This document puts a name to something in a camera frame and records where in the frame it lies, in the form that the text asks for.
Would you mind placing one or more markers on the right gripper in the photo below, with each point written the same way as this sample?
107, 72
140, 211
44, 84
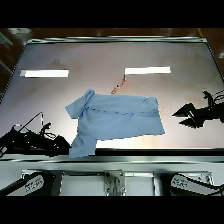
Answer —
204, 116

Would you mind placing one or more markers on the blue shirt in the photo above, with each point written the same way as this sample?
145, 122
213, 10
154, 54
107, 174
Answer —
116, 118

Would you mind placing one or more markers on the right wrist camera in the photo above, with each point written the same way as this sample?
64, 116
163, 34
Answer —
208, 98

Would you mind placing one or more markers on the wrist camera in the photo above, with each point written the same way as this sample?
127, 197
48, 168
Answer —
46, 128
208, 98

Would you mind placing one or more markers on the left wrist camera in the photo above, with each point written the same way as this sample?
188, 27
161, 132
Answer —
46, 128

